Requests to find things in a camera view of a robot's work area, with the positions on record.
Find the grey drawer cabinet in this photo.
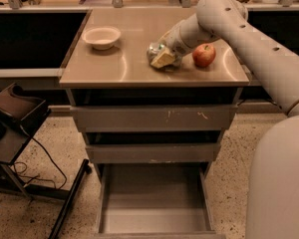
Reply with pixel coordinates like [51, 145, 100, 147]
[58, 6, 251, 239]

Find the bottom open grey drawer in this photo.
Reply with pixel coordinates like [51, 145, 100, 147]
[96, 163, 226, 239]

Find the white bowl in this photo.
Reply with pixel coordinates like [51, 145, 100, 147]
[82, 26, 121, 51]

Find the top grey drawer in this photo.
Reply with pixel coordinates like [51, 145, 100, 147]
[71, 105, 237, 132]

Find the middle grey drawer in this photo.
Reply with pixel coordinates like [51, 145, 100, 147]
[86, 143, 220, 163]

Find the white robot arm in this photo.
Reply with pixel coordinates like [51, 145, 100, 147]
[148, 0, 299, 239]

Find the black cable on floor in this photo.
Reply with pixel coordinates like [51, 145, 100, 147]
[10, 136, 69, 191]

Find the red apple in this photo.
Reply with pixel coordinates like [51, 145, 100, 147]
[192, 44, 216, 68]

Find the black cart leg bar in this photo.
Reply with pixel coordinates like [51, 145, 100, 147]
[48, 159, 92, 239]

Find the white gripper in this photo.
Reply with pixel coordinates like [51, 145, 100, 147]
[150, 23, 196, 69]

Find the crushed 7up can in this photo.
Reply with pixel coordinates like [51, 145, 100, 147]
[146, 41, 183, 71]

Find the dark metal cart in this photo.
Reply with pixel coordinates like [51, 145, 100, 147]
[0, 84, 50, 199]

